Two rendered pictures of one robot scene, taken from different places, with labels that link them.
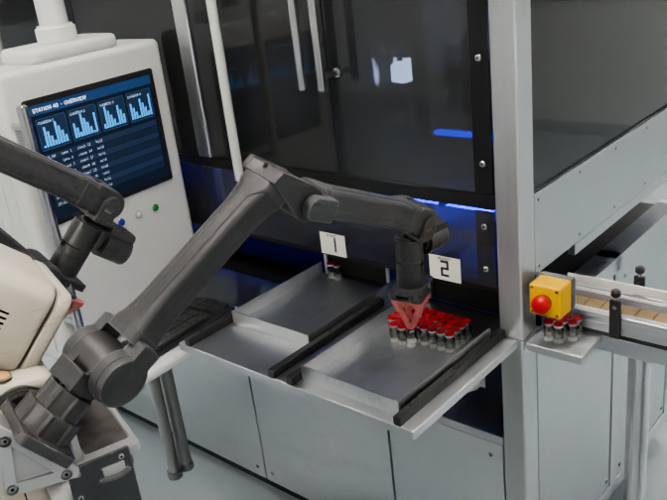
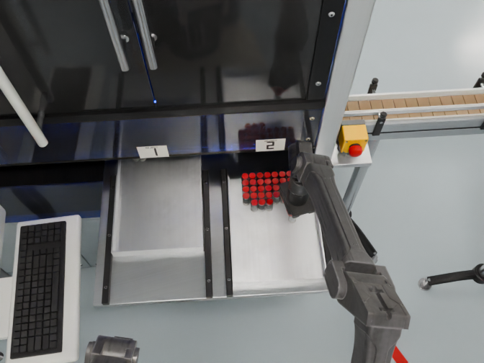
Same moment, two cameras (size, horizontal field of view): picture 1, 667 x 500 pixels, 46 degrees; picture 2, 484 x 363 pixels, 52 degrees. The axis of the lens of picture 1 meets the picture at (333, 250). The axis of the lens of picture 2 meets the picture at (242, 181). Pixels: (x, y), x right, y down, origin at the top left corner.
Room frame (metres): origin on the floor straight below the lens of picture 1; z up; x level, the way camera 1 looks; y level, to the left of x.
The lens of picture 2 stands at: (1.17, 0.38, 2.24)
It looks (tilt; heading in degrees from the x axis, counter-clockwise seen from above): 61 degrees down; 314
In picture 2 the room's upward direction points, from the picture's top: 1 degrees counter-clockwise
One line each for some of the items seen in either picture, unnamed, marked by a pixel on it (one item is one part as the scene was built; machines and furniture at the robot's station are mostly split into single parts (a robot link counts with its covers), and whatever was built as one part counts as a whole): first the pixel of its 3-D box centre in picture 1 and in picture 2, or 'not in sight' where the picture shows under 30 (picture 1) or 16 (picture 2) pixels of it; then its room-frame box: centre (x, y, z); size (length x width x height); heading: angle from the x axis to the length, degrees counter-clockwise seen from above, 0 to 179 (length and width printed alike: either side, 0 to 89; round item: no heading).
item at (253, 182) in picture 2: (432, 325); (271, 184); (1.61, -0.20, 0.90); 0.18 x 0.02 x 0.05; 46
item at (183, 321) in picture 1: (166, 332); (39, 284); (1.92, 0.47, 0.82); 0.40 x 0.14 x 0.02; 141
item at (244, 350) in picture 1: (350, 337); (216, 220); (1.66, -0.02, 0.87); 0.70 x 0.48 x 0.02; 47
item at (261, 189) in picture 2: (426, 329); (271, 191); (1.60, -0.19, 0.90); 0.18 x 0.02 x 0.05; 46
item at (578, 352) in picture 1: (567, 339); (348, 147); (1.54, -0.49, 0.87); 0.14 x 0.13 x 0.02; 137
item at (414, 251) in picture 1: (411, 247); (300, 178); (1.49, -0.16, 1.16); 0.07 x 0.06 x 0.07; 133
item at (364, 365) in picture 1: (397, 353); (274, 225); (1.52, -0.11, 0.90); 0.34 x 0.26 x 0.04; 136
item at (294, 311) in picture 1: (316, 301); (158, 198); (1.83, 0.06, 0.90); 0.34 x 0.26 x 0.04; 137
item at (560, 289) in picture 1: (552, 295); (352, 136); (1.52, -0.45, 1.00); 0.08 x 0.07 x 0.07; 137
